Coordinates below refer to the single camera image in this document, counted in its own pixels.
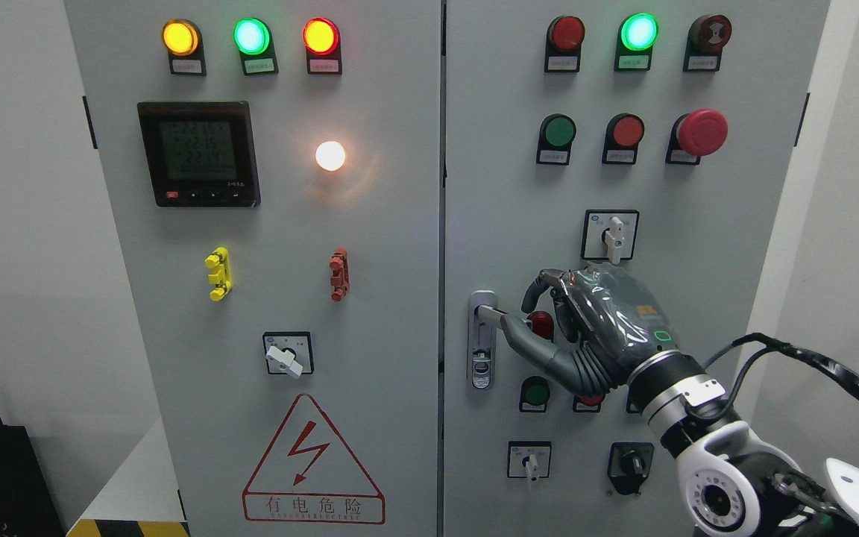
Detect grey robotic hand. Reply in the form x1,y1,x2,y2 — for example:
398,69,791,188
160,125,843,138
500,263,681,398

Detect silver door handle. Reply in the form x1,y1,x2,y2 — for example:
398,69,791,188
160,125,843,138
467,289,505,390

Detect right grey cabinet door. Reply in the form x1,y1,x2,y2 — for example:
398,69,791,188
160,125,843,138
442,1,829,536

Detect grey cabinet door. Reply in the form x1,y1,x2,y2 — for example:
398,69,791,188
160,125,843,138
65,1,443,536
442,1,829,536

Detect left grey cabinet door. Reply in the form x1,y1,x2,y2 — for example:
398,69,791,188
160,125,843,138
65,1,443,536

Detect dark red indicator middle left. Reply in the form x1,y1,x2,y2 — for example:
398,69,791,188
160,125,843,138
527,310,555,341

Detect dark red indicator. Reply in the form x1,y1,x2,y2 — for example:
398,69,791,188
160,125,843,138
544,15,585,72
527,310,555,341

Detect red push button lower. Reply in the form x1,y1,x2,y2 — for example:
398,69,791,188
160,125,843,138
572,395,605,412

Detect red push button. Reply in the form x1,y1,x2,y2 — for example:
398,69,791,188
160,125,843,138
572,395,605,412
601,113,645,166

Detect green push button lower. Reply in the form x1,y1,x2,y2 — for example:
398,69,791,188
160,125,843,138
518,375,551,412

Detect red push button upper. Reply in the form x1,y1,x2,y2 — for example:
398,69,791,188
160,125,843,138
601,113,645,166

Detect red emergency stop mushroom button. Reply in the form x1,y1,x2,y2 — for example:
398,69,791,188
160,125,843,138
665,108,729,166

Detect red terminal clip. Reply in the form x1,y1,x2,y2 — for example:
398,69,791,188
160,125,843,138
330,248,349,302

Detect bright green indicator top right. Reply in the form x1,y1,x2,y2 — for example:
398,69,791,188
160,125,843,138
614,13,659,72

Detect dark red indicator top right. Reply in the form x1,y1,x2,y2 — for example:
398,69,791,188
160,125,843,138
544,15,585,72

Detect dark buzzer unit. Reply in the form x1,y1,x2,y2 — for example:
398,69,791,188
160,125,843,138
683,14,733,72

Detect white glowing indicator light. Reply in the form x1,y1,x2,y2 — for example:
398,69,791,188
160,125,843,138
315,140,347,172

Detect red electric hazard warning sign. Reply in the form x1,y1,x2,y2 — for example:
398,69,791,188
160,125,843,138
242,393,386,526

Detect yellow terminal clip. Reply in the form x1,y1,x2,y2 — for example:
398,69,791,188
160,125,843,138
204,247,233,302

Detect red-orange indicator light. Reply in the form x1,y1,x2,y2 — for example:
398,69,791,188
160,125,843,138
302,17,343,75

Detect black digital power meter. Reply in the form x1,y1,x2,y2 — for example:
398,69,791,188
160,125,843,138
136,101,260,208

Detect green indicator light top left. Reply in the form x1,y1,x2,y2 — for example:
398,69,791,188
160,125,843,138
233,17,277,76

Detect yellow indicator light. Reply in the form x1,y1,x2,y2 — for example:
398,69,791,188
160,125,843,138
161,19,206,76

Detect black box with antenna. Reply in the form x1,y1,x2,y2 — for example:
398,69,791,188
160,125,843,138
0,416,65,536

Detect white lever selector switch upper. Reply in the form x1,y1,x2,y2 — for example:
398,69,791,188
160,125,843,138
580,210,640,265

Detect white lever selector switch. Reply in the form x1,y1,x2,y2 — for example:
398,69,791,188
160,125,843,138
580,210,640,265
262,332,315,380

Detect black rotary knob switch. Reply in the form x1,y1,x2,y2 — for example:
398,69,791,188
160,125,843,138
606,442,654,495

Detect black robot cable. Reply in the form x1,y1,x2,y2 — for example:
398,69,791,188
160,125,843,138
702,333,859,445

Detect white lever selector switch left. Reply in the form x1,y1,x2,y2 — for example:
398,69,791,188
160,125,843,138
262,332,315,380

